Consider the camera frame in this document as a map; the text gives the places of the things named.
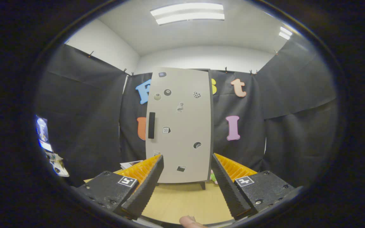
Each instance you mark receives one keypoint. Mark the green plush toy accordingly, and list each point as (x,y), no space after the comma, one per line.
(214,179)

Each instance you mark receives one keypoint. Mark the white book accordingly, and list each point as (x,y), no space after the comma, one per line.
(128,164)

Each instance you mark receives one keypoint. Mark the black backdrop cloth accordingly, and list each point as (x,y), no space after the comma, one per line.
(84,120)

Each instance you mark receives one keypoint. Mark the long ceiling light panel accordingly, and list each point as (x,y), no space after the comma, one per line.
(187,14)

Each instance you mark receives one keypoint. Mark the small display screen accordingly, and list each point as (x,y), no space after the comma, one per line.
(41,129)

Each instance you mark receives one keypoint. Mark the grey shoe cabinet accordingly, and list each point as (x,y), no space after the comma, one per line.
(211,126)

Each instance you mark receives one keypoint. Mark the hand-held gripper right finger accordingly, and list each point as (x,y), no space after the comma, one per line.
(228,190)

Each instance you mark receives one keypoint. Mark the beige shoe cabinet door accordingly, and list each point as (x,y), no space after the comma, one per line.
(185,133)

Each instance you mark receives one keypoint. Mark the small ceiling light panel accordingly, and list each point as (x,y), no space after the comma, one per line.
(285,33)

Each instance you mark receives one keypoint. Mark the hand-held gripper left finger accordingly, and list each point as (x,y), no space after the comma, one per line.
(146,193)

